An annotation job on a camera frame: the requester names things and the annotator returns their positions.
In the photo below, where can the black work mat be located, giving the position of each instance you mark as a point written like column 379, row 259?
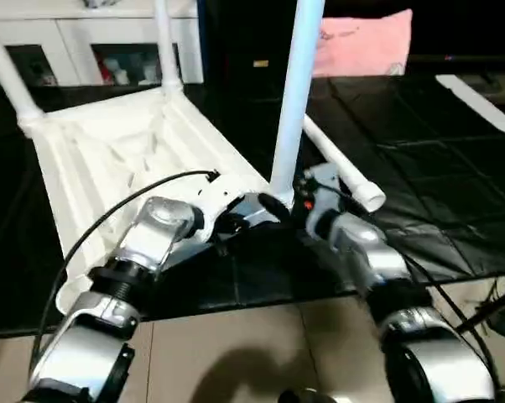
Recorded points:
column 420, row 168

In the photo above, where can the pink pillow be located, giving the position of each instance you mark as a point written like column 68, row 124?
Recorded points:
column 361, row 46

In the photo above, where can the white plastic table top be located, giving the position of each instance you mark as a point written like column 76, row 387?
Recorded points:
column 110, row 151

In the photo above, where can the white glass-door cabinet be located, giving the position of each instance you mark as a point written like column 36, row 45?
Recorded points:
column 68, row 25

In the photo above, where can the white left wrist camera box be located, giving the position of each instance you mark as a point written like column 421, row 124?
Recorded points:
column 215, row 201

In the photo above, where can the black cabinet with gold label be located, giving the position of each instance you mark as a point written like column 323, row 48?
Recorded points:
column 236, row 42

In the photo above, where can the red bottle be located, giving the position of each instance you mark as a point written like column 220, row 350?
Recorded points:
column 106, row 69

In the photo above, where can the black tripod stand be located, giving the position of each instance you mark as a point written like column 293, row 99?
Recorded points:
column 487, row 306

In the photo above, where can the dark patterned ornament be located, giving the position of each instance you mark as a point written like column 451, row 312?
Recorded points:
column 97, row 2

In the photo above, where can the white plastic table leg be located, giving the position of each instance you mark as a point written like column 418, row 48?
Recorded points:
column 294, row 101
column 166, row 42
column 345, row 166
column 9, row 75

